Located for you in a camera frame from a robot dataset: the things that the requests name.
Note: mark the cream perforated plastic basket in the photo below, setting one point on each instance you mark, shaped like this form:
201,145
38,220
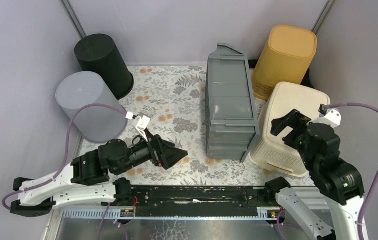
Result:
269,152

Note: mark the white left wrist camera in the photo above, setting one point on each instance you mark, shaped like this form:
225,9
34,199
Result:
139,122

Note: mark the yellow slatted waste basket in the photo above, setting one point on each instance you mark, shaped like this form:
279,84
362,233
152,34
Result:
286,56

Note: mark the grey plastic crate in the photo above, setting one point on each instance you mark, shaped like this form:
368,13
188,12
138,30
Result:
230,112

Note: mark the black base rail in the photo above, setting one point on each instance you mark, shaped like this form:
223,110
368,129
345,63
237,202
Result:
198,202

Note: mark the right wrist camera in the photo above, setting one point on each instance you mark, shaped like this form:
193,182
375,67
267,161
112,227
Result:
329,116

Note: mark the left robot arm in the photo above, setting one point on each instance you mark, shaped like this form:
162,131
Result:
86,180

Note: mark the aluminium frame post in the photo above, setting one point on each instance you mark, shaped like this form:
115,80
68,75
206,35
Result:
70,12
327,9

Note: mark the left aluminium frame post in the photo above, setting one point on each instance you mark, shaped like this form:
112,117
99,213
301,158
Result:
70,12

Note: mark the grey round plastic bin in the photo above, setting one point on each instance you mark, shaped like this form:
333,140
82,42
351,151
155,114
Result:
96,124

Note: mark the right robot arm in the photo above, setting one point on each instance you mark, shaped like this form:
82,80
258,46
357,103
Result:
338,182

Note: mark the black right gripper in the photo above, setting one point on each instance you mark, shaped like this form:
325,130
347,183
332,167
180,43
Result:
295,119

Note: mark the black ribbed waste bin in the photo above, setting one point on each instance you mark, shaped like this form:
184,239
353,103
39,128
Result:
98,53

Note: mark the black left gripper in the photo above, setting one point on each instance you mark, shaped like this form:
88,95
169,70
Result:
156,150

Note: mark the floral patterned table mat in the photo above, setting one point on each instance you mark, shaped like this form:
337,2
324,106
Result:
173,97

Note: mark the right aluminium frame post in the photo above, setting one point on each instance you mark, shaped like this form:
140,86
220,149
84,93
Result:
327,9

